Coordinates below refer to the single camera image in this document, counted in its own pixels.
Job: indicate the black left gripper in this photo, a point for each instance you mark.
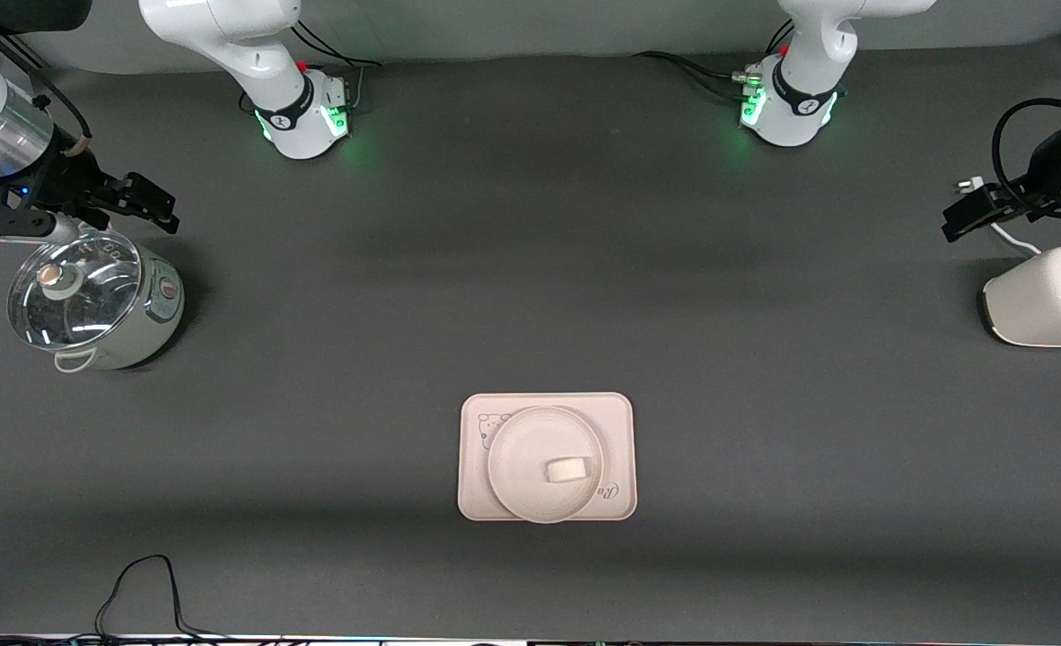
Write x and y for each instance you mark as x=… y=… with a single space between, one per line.
x=1044 y=167

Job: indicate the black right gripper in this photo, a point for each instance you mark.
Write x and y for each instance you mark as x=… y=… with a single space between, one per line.
x=70 y=177

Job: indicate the round beige plate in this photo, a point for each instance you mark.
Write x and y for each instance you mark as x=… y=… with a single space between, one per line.
x=521 y=449

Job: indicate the small white bun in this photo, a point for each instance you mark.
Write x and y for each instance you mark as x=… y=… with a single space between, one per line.
x=566 y=470

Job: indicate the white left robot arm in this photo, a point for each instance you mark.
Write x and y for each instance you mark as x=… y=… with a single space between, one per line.
x=809 y=45

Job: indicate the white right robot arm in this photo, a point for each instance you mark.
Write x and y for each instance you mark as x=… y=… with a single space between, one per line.
x=270 y=54

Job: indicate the beige rectangular rabbit tray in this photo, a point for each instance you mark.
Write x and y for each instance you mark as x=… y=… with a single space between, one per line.
x=618 y=422

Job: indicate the cream white toaster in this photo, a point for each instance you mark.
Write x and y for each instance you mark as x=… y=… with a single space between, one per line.
x=1033 y=305

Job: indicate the glass pot lid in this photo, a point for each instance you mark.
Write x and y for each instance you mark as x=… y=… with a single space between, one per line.
x=73 y=292

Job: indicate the pale green electric pot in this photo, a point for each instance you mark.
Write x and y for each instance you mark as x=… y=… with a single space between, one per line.
x=149 y=323

